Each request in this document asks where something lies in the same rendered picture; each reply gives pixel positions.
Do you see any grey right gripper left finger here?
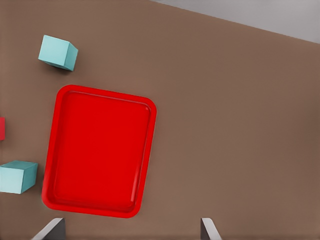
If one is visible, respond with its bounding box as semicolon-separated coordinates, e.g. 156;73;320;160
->
31;217;66;240

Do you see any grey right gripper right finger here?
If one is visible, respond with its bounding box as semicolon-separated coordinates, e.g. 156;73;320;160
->
200;217;223;240

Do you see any light blue cube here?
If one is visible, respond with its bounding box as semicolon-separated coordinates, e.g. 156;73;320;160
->
37;34;79;72
0;160;39;195

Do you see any red plastic tray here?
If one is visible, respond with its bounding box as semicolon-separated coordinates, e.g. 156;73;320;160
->
41;84;158;219

